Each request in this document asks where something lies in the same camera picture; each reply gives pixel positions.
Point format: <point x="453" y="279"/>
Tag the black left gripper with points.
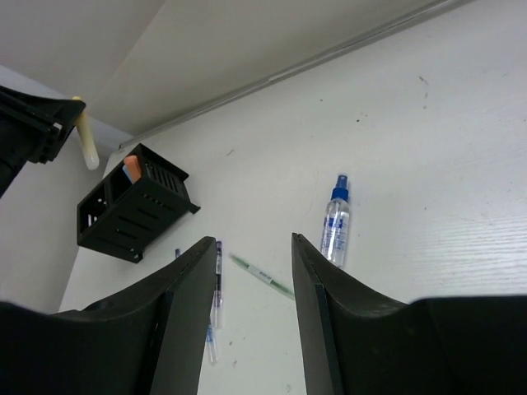
<point x="33" y="129"/>

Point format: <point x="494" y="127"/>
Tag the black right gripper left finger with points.
<point x="148" y="338"/>

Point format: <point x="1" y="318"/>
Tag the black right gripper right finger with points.
<point x="354" y="340"/>

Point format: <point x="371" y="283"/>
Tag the yellow highlighter marker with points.
<point x="88" y="145"/>

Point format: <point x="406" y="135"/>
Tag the clear blue spray bottle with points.
<point x="333" y="244"/>

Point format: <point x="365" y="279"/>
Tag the orange capped glue stick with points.
<point x="132" y="168"/>

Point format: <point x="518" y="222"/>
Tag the blue clear gel pen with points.
<point x="211" y="344"/>

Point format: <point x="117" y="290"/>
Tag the green thin pen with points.
<point x="263" y="276"/>

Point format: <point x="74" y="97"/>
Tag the black slotted organizer box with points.
<point x="129" y="209"/>

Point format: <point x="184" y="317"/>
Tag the aluminium rail back edge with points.
<point x="401" y="23"/>

